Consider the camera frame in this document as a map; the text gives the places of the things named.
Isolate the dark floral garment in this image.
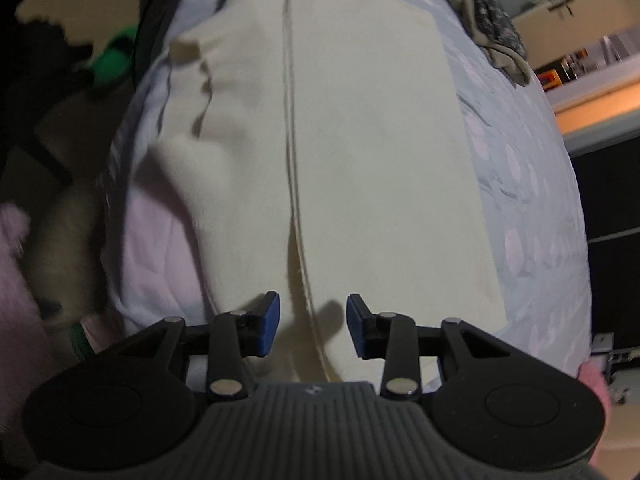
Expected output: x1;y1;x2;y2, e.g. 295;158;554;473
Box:
457;0;526;58

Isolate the tan garment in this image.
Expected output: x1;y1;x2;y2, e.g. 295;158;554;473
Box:
420;0;533;86

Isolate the dark cloth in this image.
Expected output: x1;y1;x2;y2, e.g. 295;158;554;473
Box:
0;20;101;186

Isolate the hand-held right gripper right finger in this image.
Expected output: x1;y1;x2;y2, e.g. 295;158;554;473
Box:
346;293;516;401

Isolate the pale cloth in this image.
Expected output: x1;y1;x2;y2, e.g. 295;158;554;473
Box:
25;185;108;331

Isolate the pink pillow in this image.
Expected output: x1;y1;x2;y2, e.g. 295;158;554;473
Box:
577;362;613;461

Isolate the polka dot bed sheet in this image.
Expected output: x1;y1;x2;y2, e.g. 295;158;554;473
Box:
100;0;593;386

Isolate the beige door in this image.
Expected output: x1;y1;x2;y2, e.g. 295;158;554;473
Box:
510;0;640;66

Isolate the wooden door frame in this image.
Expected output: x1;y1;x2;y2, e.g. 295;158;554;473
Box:
547;75;640;156

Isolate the pink fluffy clothing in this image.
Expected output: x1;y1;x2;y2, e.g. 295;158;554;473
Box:
0;202;86;461

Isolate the green cloth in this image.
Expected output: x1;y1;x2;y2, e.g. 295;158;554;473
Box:
92;25;138;88

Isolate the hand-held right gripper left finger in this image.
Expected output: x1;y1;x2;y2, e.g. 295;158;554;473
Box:
117;291;281;402

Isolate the cream fleece garment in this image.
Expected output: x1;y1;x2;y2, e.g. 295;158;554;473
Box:
142;0;508;386

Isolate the black wardrobe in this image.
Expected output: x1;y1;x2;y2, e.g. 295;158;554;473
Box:
570;137;640;351

